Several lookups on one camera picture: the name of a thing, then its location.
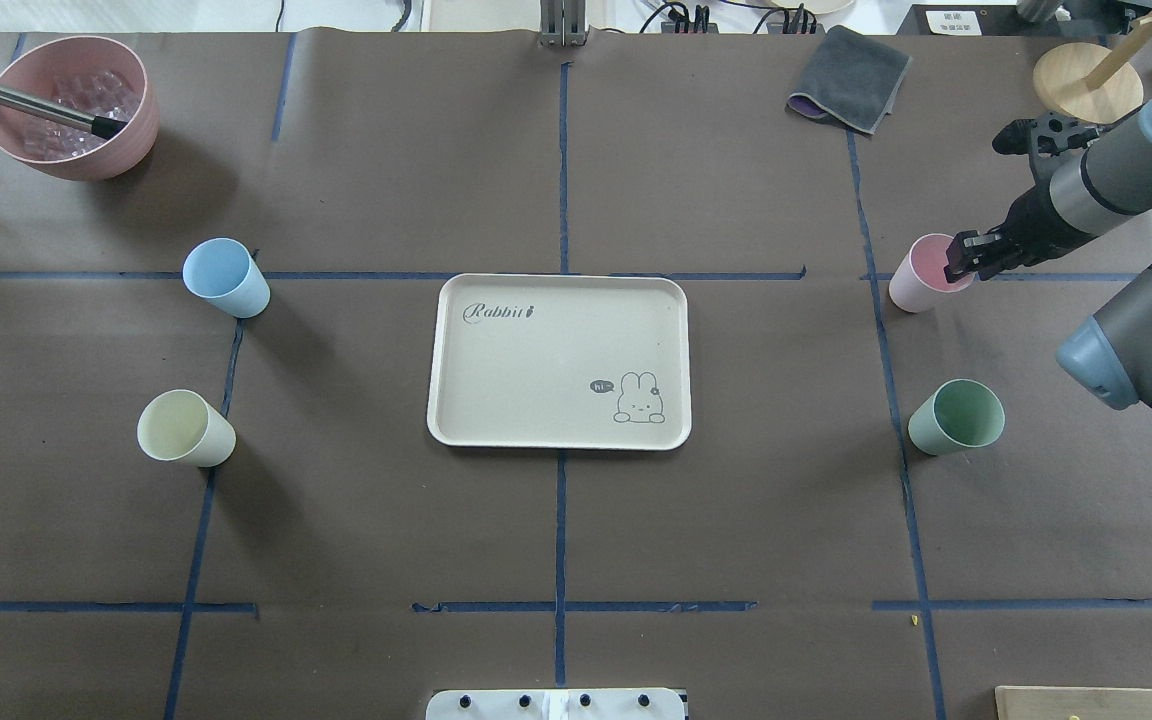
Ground grey folded cloth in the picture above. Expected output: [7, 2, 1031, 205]
[786, 26, 914, 136]

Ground aluminium frame post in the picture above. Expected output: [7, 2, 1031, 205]
[538, 0, 588, 47]

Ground cream rabbit tray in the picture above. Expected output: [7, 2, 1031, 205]
[426, 273, 692, 450]

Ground green cup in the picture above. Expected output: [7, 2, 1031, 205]
[908, 379, 1006, 456]

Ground pink bowl with ice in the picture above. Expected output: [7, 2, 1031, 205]
[0, 36, 160, 181]

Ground wooden cup tree stand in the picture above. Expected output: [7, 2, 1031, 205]
[1033, 12, 1152, 124]

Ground pink cup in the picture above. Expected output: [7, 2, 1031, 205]
[888, 233, 975, 313]

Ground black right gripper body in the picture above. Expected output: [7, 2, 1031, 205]
[978, 181, 1096, 270]

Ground metal scoop black handle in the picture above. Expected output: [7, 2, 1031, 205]
[0, 85, 129, 141]

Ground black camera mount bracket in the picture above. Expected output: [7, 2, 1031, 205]
[991, 111, 1106, 184]

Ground cream yellow cup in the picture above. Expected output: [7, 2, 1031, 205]
[136, 389, 236, 468]

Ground light blue cup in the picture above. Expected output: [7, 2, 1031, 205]
[182, 237, 271, 318]

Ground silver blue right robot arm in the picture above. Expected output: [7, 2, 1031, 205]
[942, 99, 1152, 410]

